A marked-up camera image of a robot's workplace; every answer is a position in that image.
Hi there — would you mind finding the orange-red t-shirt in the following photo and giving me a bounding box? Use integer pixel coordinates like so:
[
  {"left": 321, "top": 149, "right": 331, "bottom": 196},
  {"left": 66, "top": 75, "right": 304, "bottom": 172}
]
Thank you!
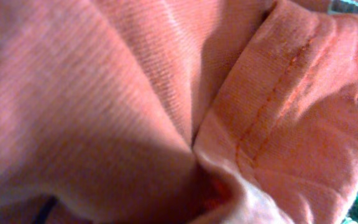
[{"left": 0, "top": 0, "right": 358, "bottom": 223}]

